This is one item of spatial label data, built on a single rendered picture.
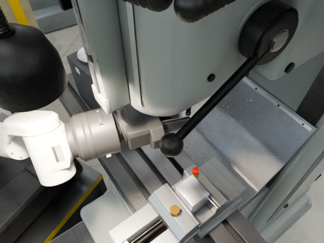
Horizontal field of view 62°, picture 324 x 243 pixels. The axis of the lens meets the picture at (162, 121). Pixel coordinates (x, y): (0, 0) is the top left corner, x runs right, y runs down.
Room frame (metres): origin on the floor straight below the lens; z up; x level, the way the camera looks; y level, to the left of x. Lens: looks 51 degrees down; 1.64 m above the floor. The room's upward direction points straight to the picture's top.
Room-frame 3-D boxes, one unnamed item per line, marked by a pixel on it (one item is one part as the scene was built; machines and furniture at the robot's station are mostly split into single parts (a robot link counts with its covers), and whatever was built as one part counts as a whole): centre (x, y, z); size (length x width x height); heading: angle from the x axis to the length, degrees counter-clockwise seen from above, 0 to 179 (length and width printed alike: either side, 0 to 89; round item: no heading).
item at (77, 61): (0.65, 0.19, 1.01); 0.22 x 0.12 x 0.20; 44
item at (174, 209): (0.22, -0.03, 1.03); 0.02 x 0.02 x 0.02
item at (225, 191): (0.24, -0.05, 0.97); 0.35 x 0.15 x 0.11; 127
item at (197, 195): (0.26, -0.07, 1.02); 0.06 x 0.05 x 0.06; 37
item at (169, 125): (0.31, -0.03, 1.23); 0.06 x 0.02 x 0.03; 110
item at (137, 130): (0.31, 0.07, 1.23); 0.13 x 0.12 x 0.10; 20
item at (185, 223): (0.23, -0.03, 1.00); 0.12 x 0.06 x 0.04; 37
